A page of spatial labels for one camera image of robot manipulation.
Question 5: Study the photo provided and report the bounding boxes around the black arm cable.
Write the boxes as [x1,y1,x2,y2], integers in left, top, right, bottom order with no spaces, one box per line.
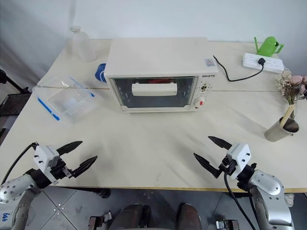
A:
[224,172,258,230]
[0,142,39,185]

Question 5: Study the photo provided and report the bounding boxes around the wooden chopsticks bundle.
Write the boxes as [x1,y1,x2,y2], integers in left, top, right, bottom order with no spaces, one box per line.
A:
[280,105,297,126]

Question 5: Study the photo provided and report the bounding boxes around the metal caster wheel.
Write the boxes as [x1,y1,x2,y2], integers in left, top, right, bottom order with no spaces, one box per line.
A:
[215,218,241,230]
[88,210,114,230]

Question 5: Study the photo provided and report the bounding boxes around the clear container blue clips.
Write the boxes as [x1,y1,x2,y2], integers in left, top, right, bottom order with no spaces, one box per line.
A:
[32,76,98,124]

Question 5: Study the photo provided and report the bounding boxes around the black power cable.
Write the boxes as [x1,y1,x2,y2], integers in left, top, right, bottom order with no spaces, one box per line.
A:
[213,55,267,83]

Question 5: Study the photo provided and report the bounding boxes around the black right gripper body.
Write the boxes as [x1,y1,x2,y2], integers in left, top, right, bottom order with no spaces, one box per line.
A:
[217,155,238,179]

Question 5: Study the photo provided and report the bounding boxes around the blue tape roll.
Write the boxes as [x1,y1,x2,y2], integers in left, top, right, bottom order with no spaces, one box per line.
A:
[94,62,107,83]

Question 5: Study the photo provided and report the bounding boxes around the black metal stand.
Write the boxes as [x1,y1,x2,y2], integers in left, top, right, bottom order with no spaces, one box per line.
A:
[0,69,32,146]

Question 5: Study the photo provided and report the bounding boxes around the white power strip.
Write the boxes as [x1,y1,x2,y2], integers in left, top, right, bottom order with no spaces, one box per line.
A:
[240,52,285,74]

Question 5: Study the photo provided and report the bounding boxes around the dried flower bouquet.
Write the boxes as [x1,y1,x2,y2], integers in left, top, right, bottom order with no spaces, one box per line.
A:
[274,69,307,113]

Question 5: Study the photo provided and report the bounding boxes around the white toaster oven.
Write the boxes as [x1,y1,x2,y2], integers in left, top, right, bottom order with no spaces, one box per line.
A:
[105,37,219,114]

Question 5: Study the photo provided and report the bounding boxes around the green watering can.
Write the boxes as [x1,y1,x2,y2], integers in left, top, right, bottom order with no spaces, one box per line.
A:
[254,35,285,57]

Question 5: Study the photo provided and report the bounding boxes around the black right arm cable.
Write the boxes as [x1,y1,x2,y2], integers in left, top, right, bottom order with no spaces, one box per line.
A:
[224,172,258,230]

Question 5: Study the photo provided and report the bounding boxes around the dark rounded shape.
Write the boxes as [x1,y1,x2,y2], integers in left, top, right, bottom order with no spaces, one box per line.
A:
[177,202,202,230]
[114,203,151,230]

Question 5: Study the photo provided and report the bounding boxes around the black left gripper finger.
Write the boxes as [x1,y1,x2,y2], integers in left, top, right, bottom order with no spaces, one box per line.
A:
[71,155,99,179]
[56,140,84,155]

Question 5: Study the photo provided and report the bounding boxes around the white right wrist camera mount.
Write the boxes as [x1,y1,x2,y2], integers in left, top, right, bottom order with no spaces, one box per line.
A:
[226,142,251,179]

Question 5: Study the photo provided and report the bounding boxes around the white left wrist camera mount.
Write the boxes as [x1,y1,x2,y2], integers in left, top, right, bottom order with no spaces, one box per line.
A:
[34,144,60,185]

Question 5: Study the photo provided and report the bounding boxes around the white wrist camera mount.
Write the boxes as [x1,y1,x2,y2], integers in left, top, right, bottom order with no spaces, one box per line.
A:
[226,142,251,179]
[34,144,60,185]

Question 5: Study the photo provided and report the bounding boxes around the black table foot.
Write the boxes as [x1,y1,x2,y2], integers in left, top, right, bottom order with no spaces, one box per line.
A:
[89,188,111,199]

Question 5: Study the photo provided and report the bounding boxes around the glass oven door white handle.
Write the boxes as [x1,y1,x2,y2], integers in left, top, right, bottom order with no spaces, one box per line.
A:
[110,76,198,109]

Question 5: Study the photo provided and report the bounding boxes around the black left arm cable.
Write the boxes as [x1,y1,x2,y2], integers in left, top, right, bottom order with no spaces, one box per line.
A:
[0,142,39,185]

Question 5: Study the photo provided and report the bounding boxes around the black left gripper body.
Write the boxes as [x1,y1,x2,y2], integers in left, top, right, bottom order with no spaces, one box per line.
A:
[50,159,73,180]

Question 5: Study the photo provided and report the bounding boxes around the translucent plastic bottle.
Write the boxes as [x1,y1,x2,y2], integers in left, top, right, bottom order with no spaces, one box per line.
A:
[69,25,97,63]

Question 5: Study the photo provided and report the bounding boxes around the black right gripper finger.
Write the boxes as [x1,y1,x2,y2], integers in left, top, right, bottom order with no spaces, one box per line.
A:
[207,136,233,150]
[193,153,220,179]

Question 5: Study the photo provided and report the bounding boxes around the metal cup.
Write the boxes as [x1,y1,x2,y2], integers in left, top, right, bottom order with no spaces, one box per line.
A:
[264,116,300,143]

